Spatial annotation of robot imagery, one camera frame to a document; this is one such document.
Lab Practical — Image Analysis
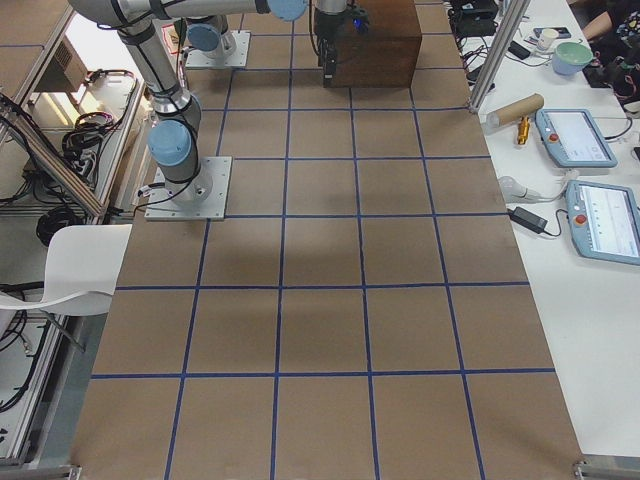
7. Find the dark wooden drawer cabinet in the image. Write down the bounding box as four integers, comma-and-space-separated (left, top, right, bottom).
323, 1, 422, 88

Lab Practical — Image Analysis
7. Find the yellow utility knife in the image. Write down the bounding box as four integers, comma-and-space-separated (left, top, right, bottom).
517, 116, 530, 146

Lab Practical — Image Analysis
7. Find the cardboard tube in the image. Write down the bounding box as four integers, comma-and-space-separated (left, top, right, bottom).
486, 93, 544, 128

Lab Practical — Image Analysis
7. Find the white paper cup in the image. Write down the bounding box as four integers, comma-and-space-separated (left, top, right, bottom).
536, 28, 559, 52

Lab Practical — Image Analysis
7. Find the white light bulb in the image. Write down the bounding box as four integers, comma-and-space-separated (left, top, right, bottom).
498, 176, 541, 203

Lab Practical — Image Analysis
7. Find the black smartphone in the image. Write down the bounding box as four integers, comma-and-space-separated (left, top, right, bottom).
531, 26, 572, 41

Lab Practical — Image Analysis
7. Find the green bowl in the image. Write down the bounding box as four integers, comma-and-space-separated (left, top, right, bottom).
551, 42, 594, 76

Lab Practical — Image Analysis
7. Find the black power adapter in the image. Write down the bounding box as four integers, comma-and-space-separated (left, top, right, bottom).
508, 207, 548, 234

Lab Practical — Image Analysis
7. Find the upper teach pendant tablet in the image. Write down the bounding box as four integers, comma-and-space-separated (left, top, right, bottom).
535, 108, 618, 168

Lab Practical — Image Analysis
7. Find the teach pendant tablet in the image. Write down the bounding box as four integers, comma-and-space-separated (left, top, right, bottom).
535, 108, 618, 168
565, 180, 639, 266

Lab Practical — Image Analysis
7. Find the white plastic chair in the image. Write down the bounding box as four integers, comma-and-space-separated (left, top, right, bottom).
1, 225, 132, 316

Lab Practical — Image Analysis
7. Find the lower teach pendant tablet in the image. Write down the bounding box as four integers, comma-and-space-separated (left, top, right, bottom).
565, 180, 639, 266

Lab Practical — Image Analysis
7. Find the aluminium frame post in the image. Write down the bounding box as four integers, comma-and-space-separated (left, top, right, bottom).
468, 0, 530, 113

